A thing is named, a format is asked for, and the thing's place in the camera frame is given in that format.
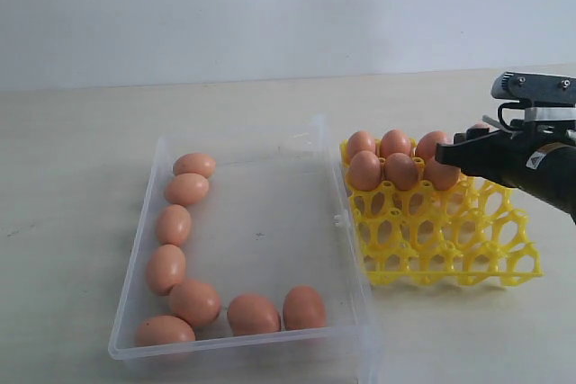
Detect brown egg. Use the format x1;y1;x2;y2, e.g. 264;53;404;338
346;130;376;158
145;245;186;296
156;204;192;246
348;150;383;192
469;122;491;129
383;153;419;191
379;129;412;158
423;158;461;191
173;152;216;178
415;130;451;161
134;315;196;346
283;285;327;330
227;293;281;336
164;173;210;207
168;279;221;328

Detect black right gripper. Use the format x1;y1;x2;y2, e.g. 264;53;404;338
435;127;575;195

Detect clear plastic container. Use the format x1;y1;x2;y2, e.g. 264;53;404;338
108;116;379;383

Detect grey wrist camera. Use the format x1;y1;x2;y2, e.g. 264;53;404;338
490;71;575;123

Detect black cable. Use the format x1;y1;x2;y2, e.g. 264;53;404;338
481;103;532;133

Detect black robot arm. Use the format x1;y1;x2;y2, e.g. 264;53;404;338
435;129;575;217

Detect yellow plastic egg tray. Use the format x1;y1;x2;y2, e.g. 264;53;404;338
339;141;543;286

